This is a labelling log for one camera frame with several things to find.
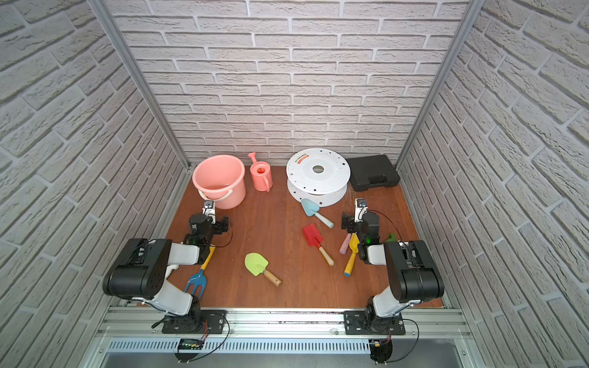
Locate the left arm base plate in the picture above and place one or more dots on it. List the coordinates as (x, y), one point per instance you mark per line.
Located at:
(204, 321)

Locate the black plastic tool case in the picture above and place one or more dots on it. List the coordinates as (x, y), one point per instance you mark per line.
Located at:
(372, 172)

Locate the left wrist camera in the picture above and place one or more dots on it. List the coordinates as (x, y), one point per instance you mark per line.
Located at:
(209, 208)

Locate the blue fork yellow handle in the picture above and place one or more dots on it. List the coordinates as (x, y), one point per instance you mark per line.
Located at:
(198, 281)

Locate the pink watering can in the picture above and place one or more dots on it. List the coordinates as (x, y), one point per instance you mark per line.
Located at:
(261, 174)

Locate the purple scoop pink handle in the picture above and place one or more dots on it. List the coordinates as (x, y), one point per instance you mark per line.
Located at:
(345, 244)

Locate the red shovel wooden handle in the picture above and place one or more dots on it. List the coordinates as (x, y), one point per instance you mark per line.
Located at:
(314, 239)

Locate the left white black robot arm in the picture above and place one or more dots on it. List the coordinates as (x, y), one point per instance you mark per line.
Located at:
(141, 270)

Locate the green shovel wooden handle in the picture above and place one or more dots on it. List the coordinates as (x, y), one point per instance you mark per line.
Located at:
(257, 265)

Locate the teal trowel light handle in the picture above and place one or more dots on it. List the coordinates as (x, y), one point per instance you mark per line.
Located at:
(312, 209)

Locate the small green circuit board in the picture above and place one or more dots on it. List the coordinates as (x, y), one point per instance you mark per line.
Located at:
(190, 345)

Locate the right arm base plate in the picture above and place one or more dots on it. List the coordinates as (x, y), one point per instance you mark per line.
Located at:
(365, 323)

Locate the aluminium front rail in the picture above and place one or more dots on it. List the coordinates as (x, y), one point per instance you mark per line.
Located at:
(426, 323)

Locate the pink plastic bucket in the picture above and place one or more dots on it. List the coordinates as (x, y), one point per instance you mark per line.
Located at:
(221, 179)

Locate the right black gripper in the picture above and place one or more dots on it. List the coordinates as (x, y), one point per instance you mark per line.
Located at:
(350, 221)

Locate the white cable spool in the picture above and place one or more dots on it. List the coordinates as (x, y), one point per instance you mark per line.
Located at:
(318, 174)

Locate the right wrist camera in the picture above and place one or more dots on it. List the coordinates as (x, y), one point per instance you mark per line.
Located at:
(361, 207)

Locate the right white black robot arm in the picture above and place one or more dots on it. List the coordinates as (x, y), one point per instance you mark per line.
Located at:
(413, 278)

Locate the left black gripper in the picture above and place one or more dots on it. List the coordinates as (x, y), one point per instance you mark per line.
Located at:
(221, 225)

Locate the yellow scoop blue tip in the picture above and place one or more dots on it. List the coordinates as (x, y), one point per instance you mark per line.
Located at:
(353, 246)

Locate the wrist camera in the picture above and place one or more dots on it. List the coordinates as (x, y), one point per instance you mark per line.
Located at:
(209, 208)
(361, 207)

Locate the black round connector box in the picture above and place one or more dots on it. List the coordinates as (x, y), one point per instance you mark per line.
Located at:
(380, 350)

